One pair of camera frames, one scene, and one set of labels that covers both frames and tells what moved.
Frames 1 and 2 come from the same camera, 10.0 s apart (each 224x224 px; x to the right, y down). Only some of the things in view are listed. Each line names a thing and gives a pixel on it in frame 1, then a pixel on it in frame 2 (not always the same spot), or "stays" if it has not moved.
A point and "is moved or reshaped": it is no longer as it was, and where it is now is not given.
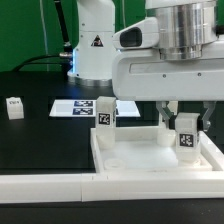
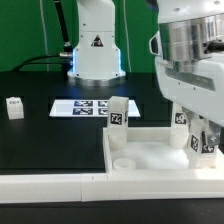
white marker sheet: (88, 108) stays
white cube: (106, 122) to (117, 121)
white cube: (164, 136) to (179, 132)
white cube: (15, 108) stays
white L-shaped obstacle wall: (76, 188) stays
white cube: (187, 139) to (201, 154)
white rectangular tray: (136, 149) is moved or reshaped
